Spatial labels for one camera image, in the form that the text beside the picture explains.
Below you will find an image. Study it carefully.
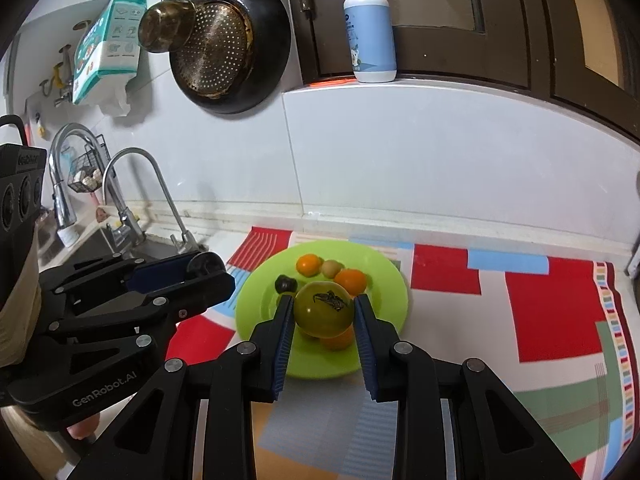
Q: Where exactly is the small orange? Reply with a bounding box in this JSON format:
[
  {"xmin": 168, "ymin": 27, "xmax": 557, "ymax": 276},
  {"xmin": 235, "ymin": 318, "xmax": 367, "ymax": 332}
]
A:
[{"xmin": 295, "ymin": 254, "xmax": 323, "ymax": 278}]

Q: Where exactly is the green lime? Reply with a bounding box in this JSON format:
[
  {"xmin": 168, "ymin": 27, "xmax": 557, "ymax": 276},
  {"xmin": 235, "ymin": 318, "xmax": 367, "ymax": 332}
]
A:
[{"xmin": 294, "ymin": 281, "xmax": 355, "ymax": 338}]

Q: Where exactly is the tan round fruit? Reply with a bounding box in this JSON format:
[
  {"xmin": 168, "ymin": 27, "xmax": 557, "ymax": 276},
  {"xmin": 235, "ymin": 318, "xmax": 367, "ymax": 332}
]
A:
[{"xmin": 320, "ymin": 260, "xmax": 344, "ymax": 280}]

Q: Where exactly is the large orange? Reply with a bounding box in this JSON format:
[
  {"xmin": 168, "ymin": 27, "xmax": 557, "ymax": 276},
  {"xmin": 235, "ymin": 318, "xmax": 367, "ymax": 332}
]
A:
[{"xmin": 333, "ymin": 269, "xmax": 368, "ymax": 297}]

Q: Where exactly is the chrome kitchen faucet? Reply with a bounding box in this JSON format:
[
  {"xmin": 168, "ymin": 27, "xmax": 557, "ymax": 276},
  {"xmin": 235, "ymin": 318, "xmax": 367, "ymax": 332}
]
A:
[{"xmin": 48, "ymin": 122, "xmax": 110, "ymax": 248}]

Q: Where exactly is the person's left hand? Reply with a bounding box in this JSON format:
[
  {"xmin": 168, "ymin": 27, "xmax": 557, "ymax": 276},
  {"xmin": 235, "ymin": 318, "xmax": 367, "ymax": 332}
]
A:
[{"xmin": 66, "ymin": 414, "xmax": 100, "ymax": 440}]

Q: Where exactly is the thin gooseneck faucet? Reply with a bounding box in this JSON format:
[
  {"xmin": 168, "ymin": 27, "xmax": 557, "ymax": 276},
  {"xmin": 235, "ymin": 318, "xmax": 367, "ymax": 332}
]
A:
[{"xmin": 102, "ymin": 146, "xmax": 206, "ymax": 256}]

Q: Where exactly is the green plate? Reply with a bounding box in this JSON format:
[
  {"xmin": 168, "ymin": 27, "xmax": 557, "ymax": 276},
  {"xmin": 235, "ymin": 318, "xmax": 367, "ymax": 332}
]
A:
[{"xmin": 233, "ymin": 240, "xmax": 409, "ymax": 379}]

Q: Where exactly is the stainless steel sink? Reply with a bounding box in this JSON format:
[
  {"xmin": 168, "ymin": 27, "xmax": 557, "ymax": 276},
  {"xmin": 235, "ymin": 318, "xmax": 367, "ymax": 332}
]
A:
[{"xmin": 37, "ymin": 222, "xmax": 204, "ymax": 271}]

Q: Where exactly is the black frying pan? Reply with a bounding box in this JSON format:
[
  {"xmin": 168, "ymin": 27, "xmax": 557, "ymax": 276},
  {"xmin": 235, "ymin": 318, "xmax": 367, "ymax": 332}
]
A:
[{"xmin": 169, "ymin": 0, "xmax": 291, "ymax": 115}]

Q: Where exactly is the paper towel pack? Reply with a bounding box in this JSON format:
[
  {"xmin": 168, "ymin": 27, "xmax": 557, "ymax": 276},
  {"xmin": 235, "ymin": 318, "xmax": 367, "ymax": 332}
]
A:
[{"xmin": 72, "ymin": 0, "xmax": 146, "ymax": 117}]

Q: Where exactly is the blue white soap bottle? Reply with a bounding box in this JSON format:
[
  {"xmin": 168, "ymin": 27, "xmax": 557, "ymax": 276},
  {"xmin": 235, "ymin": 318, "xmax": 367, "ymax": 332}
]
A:
[{"xmin": 343, "ymin": 0, "xmax": 397, "ymax": 84}]

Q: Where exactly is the black wire basket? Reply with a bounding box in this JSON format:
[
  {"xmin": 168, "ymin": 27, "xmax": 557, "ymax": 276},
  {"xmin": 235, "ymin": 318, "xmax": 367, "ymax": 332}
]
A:
[{"xmin": 67, "ymin": 134, "xmax": 111, "ymax": 193}]

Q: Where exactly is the dark wooden window frame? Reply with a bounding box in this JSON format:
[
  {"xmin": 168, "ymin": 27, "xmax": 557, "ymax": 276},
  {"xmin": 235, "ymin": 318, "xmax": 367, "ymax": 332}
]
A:
[{"xmin": 278, "ymin": 0, "xmax": 640, "ymax": 141}]

